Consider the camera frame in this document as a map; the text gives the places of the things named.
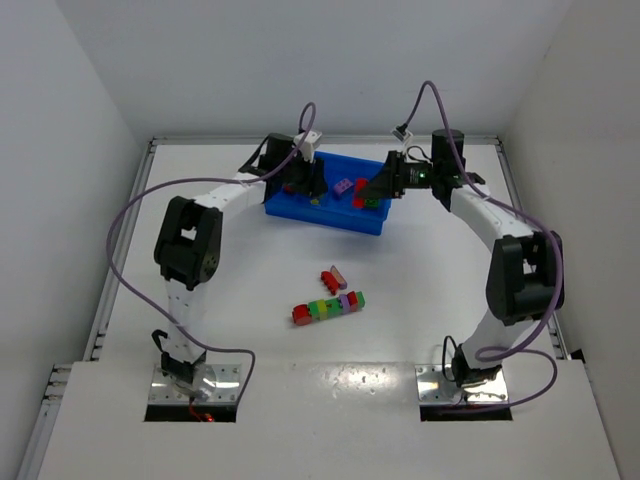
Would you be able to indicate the long lego brick row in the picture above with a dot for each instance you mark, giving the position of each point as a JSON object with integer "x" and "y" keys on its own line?
{"x": 325, "y": 309}

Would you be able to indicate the metal base plate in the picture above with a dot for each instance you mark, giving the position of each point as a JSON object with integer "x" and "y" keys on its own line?
{"x": 436, "y": 389}
{"x": 214, "y": 385}

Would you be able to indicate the red lime lego stack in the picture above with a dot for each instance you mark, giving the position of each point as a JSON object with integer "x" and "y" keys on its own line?
{"x": 333, "y": 280}

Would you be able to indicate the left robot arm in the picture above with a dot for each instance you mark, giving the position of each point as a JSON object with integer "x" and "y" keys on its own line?
{"x": 189, "y": 244}

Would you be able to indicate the aluminium rail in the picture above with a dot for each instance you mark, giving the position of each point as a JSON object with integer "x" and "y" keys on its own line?
{"x": 121, "y": 241}
{"x": 523, "y": 284}

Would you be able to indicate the left aluminium rail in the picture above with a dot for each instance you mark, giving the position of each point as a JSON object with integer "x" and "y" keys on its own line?
{"x": 121, "y": 241}

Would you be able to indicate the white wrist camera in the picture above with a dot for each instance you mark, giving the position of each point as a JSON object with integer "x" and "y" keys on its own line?
{"x": 307, "y": 143}
{"x": 402, "y": 133}

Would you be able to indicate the right aluminium rail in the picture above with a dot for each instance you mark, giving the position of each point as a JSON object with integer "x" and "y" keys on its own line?
{"x": 523, "y": 284}

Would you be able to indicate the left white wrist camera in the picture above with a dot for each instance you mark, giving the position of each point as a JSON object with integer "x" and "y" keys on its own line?
{"x": 307, "y": 143}

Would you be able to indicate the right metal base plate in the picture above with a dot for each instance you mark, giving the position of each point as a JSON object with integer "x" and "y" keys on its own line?
{"x": 436, "y": 389}

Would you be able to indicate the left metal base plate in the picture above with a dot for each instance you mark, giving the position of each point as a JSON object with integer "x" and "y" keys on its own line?
{"x": 214, "y": 385}

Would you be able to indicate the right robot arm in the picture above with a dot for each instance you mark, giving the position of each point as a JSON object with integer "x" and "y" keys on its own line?
{"x": 465, "y": 195}

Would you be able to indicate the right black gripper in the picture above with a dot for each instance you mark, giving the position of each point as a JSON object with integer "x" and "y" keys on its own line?
{"x": 394, "y": 176}

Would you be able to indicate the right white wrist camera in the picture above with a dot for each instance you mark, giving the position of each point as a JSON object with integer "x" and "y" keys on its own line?
{"x": 402, "y": 133}

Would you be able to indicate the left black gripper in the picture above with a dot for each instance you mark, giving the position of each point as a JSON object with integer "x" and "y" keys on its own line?
{"x": 304, "y": 176}

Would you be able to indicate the blue divided plastic bin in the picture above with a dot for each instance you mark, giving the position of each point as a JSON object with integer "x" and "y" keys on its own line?
{"x": 335, "y": 212}

